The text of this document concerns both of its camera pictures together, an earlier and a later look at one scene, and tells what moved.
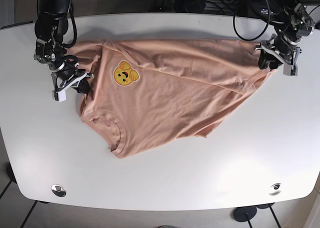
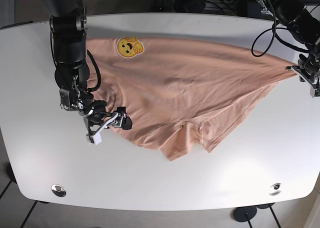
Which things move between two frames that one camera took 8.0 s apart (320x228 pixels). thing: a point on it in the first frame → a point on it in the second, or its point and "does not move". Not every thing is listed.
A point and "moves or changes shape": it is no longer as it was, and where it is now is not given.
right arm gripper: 265,58 → 309,69
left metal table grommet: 58,190 does not move
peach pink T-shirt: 143,94 moves or changes shape
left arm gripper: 60,85 → 107,120
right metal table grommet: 275,189 does not move
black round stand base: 243,214 does not move
